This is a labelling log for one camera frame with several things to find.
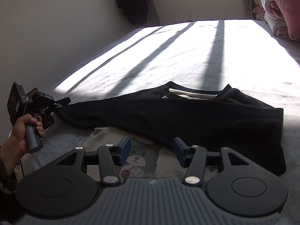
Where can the cream black bear sweatshirt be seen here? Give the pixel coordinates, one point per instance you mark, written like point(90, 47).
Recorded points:
point(211, 119)

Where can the person's left hand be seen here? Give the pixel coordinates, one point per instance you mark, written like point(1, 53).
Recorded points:
point(16, 147)

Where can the grey bed sheet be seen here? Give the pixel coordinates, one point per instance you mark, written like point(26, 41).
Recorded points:
point(203, 55)

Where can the jaw tip of the black left gripper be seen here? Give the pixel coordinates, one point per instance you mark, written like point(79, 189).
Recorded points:
point(62, 102)

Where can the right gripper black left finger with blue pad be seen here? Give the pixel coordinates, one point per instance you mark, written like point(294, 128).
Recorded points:
point(110, 156)

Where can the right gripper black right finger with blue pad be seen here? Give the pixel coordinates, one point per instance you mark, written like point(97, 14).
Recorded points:
point(193, 158)

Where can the folded pink white quilts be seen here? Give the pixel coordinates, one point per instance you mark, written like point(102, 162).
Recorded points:
point(269, 11)

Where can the dark sleeved left forearm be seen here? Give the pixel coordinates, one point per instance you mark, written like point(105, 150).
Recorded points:
point(10, 208)

